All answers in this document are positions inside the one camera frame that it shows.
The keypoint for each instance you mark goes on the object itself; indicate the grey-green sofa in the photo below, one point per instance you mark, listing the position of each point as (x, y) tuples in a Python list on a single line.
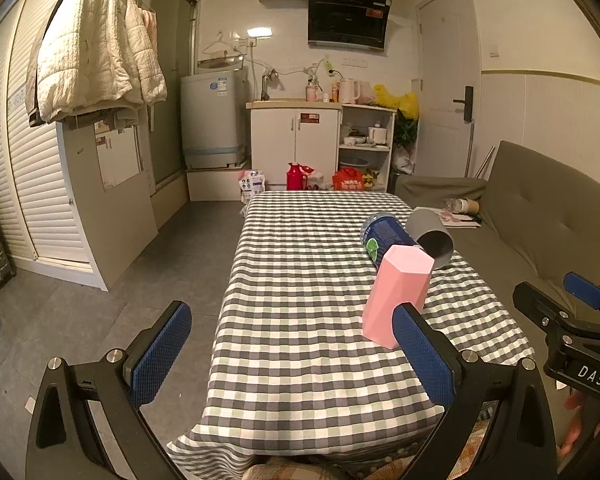
[(520, 220)]

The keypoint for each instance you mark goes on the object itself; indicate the patterned cloth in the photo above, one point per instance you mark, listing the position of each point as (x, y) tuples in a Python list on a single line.
[(290, 470)]

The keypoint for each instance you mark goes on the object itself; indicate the white washing machine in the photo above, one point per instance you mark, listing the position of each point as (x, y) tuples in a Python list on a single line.
[(212, 120)]

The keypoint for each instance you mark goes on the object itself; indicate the pink garment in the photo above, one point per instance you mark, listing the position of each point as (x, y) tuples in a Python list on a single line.
[(151, 27)]

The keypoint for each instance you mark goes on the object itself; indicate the pink bottle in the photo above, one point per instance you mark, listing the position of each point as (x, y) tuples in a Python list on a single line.
[(311, 91)]

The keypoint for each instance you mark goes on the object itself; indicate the red shopping bag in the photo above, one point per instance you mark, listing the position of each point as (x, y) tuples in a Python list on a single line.
[(347, 180)]

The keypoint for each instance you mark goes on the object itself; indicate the white open shelf unit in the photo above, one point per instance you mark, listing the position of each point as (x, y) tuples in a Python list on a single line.
[(380, 152)]

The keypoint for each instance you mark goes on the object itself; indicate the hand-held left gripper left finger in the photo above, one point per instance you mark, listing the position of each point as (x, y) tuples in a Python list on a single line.
[(162, 355)]

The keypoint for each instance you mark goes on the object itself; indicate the black range hood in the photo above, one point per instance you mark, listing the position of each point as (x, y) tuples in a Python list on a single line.
[(347, 17)]

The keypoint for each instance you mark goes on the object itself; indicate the white door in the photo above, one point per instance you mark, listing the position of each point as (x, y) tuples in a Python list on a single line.
[(445, 60)]

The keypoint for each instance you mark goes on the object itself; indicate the paper sheet on wardrobe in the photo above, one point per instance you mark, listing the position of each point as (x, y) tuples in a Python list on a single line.
[(117, 157)]

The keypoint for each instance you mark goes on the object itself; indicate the pink white package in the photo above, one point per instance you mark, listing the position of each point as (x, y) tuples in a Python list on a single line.
[(252, 185)]

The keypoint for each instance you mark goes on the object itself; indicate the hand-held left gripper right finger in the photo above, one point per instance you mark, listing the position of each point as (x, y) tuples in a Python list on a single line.
[(422, 360)]

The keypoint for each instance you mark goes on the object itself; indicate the wall light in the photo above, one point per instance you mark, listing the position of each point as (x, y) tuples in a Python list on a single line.
[(259, 33)]

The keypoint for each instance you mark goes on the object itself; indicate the white pot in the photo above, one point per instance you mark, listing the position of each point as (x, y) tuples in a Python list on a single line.
[(377, 134)]

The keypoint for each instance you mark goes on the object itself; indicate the white sink cabinet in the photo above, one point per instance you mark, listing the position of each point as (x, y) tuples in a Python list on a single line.
[(292, 150)]

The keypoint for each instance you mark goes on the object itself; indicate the red thermos jug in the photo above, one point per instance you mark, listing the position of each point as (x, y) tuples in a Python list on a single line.
[(294, 177)]

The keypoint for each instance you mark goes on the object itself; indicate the grey cup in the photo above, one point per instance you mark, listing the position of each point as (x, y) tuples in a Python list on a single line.
[(422, 222)]

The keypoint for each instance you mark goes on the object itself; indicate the person's right hand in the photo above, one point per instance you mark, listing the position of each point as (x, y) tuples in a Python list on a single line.
[(575, 425)]

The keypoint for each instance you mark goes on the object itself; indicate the metal faucet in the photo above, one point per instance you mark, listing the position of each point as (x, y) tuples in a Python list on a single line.
[(266, 85)]

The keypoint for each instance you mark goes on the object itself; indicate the glass sliding door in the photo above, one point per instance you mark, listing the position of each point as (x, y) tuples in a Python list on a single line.
[(172, 85)]

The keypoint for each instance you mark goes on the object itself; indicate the white electric kettle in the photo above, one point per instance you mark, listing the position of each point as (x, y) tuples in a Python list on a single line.
[(349, 91)]

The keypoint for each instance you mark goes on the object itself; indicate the grey checkered tablecloth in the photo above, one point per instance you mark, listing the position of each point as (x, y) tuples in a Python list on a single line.
[(305, 310)]

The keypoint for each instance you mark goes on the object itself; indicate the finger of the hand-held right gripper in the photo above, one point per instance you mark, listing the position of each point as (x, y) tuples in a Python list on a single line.
[(535, 302), (585, 290)]

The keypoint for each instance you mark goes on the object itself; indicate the white louvred wardrobe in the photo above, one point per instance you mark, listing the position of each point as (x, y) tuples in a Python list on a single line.
[(30, 185)]

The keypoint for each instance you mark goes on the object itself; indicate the pink cup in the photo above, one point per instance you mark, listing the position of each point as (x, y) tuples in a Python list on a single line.
[(395, 290)]

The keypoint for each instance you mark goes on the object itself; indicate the white quilted jacket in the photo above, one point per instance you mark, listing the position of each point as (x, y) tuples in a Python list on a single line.
[(95, 45)]

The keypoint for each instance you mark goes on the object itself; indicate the pink booklet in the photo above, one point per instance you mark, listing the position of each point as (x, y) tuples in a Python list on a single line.
[(460, 220)]

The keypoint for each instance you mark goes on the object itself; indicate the white platform step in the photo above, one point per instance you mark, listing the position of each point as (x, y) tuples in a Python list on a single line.
[(212, 185)]

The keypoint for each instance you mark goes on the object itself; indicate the orange bottle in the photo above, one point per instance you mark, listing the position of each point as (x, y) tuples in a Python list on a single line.
[(335, 92)]

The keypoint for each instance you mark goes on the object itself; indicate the blue can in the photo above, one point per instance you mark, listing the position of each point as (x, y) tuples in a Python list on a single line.
[(387, 232)]

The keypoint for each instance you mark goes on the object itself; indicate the yellow plastic bag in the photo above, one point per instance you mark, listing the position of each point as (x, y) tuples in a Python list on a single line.
[(405, 102)]

